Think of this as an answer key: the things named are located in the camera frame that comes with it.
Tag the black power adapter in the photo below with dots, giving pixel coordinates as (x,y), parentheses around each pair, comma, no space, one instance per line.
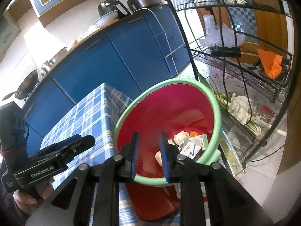
(225,50)

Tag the steel basin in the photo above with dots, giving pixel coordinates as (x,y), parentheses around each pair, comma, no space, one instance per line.
(58,55)

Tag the beige food piece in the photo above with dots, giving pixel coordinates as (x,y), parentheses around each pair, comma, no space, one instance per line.
(73,42)

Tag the white tube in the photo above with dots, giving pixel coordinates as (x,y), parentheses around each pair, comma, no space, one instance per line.
(279,131)

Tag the glass jar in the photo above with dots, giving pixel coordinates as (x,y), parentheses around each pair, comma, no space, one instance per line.
(265,110)

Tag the grey range hood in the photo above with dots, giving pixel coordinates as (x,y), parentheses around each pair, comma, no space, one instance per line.
(7,30)

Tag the black wok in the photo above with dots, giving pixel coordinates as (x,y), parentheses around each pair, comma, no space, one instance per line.
(25,87)

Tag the green printed carton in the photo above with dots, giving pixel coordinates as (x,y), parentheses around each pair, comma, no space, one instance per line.
(231,155)

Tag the green tissue box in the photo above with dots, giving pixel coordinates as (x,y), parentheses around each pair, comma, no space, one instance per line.
(199,141)

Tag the green scallions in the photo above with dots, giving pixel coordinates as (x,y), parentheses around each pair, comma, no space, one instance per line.
(255,126)

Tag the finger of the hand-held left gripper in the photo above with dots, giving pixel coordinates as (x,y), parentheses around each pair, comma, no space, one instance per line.
(82,144)
(65,142)

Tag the blue kitchen base cabinets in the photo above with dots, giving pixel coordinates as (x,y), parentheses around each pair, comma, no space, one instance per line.
(94,68)

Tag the red bucket with green rim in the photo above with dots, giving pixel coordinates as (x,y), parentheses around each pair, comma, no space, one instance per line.
(164,106)

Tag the cream tissue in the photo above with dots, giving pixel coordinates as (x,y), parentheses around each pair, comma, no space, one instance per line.
(181,136)

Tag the white food piece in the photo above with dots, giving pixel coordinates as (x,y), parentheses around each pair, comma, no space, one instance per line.
(91,29)

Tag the wooden door with glass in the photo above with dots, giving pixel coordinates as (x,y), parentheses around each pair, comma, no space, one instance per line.
(270,33)

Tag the clear plastic bag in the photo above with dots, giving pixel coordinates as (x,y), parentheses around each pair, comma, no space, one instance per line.
(216,33)

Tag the orange paper in rack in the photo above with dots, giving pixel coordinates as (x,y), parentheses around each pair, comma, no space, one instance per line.
(270,62)

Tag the white bowl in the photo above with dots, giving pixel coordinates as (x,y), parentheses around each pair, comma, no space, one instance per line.
(105,18)

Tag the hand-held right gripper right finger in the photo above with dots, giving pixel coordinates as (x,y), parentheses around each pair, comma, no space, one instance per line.
(164,155)

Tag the dark rice cooker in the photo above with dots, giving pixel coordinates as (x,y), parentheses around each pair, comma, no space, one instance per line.
(144,1)

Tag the white crumpled wrapper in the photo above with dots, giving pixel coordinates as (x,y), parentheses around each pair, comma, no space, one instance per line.
(239,106)

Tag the small steel kettle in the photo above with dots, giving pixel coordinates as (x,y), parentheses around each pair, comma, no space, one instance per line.
(45,66)

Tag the black air fryer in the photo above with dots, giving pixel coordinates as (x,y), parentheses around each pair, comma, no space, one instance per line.
(110,7)

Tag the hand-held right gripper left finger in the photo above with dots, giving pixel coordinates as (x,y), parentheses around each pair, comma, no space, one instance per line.
(135,155)

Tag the white printed plastic bag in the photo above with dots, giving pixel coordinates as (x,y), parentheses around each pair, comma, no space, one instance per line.
(221,75)

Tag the blue plaid tablecloth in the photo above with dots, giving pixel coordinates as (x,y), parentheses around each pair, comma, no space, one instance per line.
(77,117)

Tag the person's left hand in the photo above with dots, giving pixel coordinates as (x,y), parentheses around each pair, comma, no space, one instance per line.
(25,200)

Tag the pale yellow sponge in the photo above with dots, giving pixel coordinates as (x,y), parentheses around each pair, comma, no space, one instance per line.
(160,157)

